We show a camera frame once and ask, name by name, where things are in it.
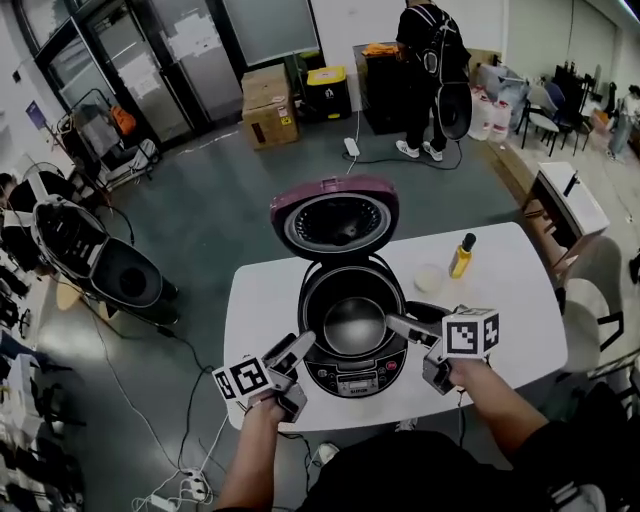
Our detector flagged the yellow oil bottle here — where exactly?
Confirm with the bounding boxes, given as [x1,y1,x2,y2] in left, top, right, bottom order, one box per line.
[448,232,478,280]

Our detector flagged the grey chair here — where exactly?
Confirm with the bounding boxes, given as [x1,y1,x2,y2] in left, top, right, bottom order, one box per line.
[519,83,561,157]

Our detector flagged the metal clothes rack cart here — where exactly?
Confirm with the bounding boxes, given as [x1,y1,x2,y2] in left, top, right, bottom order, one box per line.
[54,88,161,190]

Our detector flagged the frosted window panel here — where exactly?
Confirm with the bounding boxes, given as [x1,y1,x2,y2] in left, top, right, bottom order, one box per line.
[222,0,321,66]

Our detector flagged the blue chair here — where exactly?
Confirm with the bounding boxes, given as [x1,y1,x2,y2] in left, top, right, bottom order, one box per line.
[542,81,591,151]

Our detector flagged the person's black clothing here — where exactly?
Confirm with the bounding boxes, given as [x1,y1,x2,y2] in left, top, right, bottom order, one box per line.
[214,382,640,512]

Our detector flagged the person's right forearm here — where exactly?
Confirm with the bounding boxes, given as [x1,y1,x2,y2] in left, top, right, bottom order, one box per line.
[452,367,550,459]

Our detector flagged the plain cardboard box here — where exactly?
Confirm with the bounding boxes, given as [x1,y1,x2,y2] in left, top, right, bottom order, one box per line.
[241,63,293,112]

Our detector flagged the white-top wooden bench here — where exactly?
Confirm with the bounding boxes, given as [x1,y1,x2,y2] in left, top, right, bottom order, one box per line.
[522,160,612,281]

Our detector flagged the orange bag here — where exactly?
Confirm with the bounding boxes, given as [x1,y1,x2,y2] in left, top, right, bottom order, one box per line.
[109,104,137,136]

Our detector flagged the dark metal pot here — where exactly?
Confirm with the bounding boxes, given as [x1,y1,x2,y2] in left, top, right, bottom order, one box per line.
[298,264,404,359]

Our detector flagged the beige chair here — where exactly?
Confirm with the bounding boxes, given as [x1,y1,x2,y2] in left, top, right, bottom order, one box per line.
[553,234,626,374]

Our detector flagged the white table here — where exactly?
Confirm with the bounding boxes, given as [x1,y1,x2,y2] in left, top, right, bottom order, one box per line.
[223,222,569,434]

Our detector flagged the labelled cardboard box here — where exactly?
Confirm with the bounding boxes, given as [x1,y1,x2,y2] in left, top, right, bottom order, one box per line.
[242,102,301,151]

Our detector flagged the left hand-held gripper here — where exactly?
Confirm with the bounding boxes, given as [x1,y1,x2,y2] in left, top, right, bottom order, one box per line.
[211,329,318,424]

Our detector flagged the person's right hand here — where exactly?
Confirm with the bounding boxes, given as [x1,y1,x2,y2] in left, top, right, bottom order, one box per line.
[451,358,494,387]

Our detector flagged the purple rice cooker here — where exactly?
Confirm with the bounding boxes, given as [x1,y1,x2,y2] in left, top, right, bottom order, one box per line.
[269,174,409,399]

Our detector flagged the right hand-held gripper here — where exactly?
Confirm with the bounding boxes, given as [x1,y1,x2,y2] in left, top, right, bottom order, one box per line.
[384,300,501,397]

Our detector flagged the glass entrance doors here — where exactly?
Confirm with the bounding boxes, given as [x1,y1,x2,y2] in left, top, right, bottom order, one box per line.
[14,0,246,151]

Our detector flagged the person's left hand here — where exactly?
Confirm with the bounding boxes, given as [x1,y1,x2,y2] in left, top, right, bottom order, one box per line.
[243,392,285,427]

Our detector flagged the black oval hanging device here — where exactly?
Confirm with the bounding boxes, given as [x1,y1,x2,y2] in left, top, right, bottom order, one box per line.
[437,82,474,142]
[89,237,166,309]

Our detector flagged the white jug red label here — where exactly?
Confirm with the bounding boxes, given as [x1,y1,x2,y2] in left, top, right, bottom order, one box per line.
[467,85,495,142]
[487,98,514,145]

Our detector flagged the small white bowl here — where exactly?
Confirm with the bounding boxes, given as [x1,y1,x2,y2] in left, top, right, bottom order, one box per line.
[413,263,446,294]

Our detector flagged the person's left forearm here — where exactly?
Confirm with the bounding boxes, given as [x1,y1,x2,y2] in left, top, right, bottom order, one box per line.
[213,414,289,512]

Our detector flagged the yellow-lid black bin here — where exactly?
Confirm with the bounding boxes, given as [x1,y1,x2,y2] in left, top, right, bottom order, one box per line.
[305,65,352,122]

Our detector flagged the black cabinet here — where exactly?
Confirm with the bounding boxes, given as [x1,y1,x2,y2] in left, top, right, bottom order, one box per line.
[352,42,416,136]

